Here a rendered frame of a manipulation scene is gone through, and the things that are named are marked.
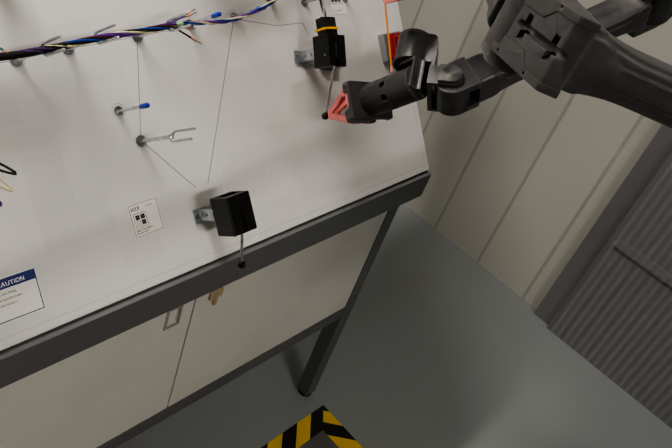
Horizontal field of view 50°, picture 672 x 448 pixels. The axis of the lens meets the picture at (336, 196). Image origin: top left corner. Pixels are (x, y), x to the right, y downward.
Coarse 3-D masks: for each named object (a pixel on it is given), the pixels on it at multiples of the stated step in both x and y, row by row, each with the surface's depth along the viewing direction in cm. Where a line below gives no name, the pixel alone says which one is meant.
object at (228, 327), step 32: (320, 256) 157; (352, 256) 170; (224, 288) 135; (256, 288) 145; (288, 288) 156; (320, 288) 168; (352, 288) 183; (192, 320) 134; (224, 320) 144; (256, 320) 154; (288, 320) 166; (320, 320) 181; (192, 352) 142; (224, 352) 153; (256, 352) 165; (192, 384) 152
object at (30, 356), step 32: (384, 192) 150; (416, 192) 162; (320, 224) 137; (352, 224) 148; (224, 256) 122; (256, 256) 127; (288, 256) 136; (160, 288) 113; (192, 288) 119; (96, 320) 105; (128, 320) 111; (0, 352) 96; (32, 352) 99; (64, 352) 104; (0, 384) 99
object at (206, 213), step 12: (228, 192) 115; (240, 192) 112; (216, 204) 112; (228, 204) 110; (240, 204) 112; (204, 216) 117; (216, 216) 113; (228, 216) 111; (240, 216) 112; (252, 216) 113; (228, 228) 112; (240, 228) 112; (252, 228) 113; (240, 240) 114; (240, 252) 115; (240, 264) 115
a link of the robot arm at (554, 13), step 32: (512, 0) 71; (544, 0) 67; (576, 0) 70; (512, 32) 70; (544, 32) 66; (576, 32) 63; (608, 32) 66; (512, 64) 69; (544, 64) 66; (576, 64) 65; (608, 64) 65; (640, 64) 65; (608, 96) 67; (640, 96) 66
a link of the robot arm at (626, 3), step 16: (608, 0) 119; (624, 0) 118; (640, 0) 117; (608, 16) 117; (624, 16) 117; (640, 16) 117; (624, 32) 120; (640, 32) 124; (464, 64) 115; (480, 64) 115; (464, 80) 114; (480, 80) 114; (496, 80) 115; (512, 80) 117; (448, 96) 114; (464, 96) 115; (480, 96) 117; (448, 112) 118; (464, 112) 119
